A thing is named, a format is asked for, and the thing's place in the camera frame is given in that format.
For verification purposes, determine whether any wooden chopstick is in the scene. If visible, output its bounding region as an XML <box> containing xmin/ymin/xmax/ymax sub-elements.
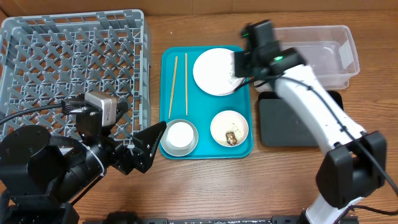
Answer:
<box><xmin>168</xmin><ymin>56</ymin><xmax>178</xmax><ymax>119</ymax></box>
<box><xmin>185</xmin><ymin>53</ymin><xmax>188</xmax><ymax>116</ymax></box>

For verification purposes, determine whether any clear plastic bin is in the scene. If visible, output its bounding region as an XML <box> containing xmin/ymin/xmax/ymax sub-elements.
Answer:
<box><xmin>274</xmin><ymin>25</ymin><xmax>360</xmax><ymax>90</ymax></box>

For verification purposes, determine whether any white pink bowl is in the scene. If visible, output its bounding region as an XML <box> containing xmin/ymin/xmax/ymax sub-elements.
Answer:
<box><xmin>210</xmin><ymin>110</ymin><xmax>249</xmax><ymax>147</ymax></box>

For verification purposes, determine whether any grey dish rack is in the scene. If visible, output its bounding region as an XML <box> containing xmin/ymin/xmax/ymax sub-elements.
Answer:
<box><xmin>1</xmin><ymin>9</ymin><xmax>150</xmax><ymax>145</ymax></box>

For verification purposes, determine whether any black plastic tray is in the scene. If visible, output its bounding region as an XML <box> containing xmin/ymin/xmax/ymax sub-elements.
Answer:
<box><xmin>257</xmin><ymin>90</ymin><xmax>345</xmax><ymax>147</ymax></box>

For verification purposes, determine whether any white paper cup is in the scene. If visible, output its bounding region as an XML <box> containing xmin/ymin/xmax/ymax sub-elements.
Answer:
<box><xmin>167</xmin><ymin>121</ymin><xmax>194</xmax><ymax>149</ymax></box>

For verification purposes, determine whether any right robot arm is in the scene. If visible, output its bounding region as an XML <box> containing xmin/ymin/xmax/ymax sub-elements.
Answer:
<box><xmin>234</xmin><ymin>20</ymin><xmax>397</xmax><ymax>223</ymax></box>

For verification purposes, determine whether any teal serving tray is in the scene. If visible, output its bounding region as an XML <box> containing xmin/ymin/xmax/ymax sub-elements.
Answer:
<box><xmin>159</xmin><ymin>45</ymin><xmax>254</xmax><ymax>159</ymax></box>

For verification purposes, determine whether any grey small bowl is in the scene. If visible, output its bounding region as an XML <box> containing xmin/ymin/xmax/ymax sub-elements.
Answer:
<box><xmin>160</xmin><ymin>119</ymin><xmax>199</xmax><ymax>157</ymax></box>

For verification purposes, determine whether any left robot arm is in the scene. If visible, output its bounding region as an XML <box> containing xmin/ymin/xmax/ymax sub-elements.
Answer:
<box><xmin>1</xmin><ymin>99</ymin><xmax>167</xmax><ymax>223</ymax></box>

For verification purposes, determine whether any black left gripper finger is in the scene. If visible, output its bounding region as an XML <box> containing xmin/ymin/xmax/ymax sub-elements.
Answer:
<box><xmin>115</xmin><ymin>102</ymin><xmax>128</xmax><ymax>123</ymax></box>
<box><xmin>132</xmin><ymin>121</ymin><xmax>167</xmax><ymax>174</ymax></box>

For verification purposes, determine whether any large white plate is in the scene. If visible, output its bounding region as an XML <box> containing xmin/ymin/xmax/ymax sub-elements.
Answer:
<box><xmin>193</xmin><ymin>48</ymin><xmax>245</xmax><ymax>96</ymax></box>

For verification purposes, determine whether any brown food piece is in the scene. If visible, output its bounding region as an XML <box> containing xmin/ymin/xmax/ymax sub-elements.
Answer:
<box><xmin>225</xmin><ymin>131</ymin><xmax>238</xmax><ymax>146</ymax></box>

